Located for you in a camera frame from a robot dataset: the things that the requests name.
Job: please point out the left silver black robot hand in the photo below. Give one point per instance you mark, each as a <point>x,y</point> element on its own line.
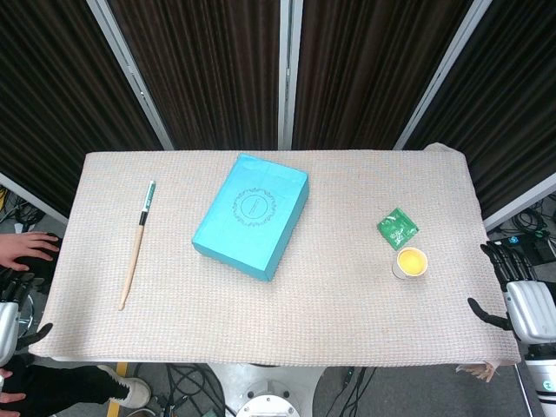
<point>6,321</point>

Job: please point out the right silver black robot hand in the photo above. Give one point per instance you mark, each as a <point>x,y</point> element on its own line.
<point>532,308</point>

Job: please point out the turquoise shoe box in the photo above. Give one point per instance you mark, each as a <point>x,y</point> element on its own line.
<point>247,217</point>

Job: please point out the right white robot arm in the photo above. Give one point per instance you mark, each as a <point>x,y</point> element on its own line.
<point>543,378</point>

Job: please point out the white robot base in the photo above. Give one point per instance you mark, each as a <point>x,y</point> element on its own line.
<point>269,399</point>

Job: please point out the person hand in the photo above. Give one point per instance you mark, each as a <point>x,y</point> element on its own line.
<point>11,397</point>
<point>26,249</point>

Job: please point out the person black trouser leg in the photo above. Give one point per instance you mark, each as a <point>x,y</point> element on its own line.
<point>41,271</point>
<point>56,386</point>

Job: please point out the paper cup yellow liquid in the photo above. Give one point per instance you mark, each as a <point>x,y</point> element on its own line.
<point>411,262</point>

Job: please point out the white sneaker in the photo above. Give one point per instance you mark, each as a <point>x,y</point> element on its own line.
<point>134,391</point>

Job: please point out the green sachet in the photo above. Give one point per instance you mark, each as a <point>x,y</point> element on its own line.
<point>397,230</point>

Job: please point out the dark ribbed partition panel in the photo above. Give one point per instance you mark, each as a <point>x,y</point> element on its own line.
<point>369,65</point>
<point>52,87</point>
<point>512,108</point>
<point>208,65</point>

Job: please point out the beige woven tablecloth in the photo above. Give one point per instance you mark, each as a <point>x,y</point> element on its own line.
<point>304,313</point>

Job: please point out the grey metal partition post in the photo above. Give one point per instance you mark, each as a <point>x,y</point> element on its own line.
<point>290,65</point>
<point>35,200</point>
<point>131,74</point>
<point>442,74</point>
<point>521,203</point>

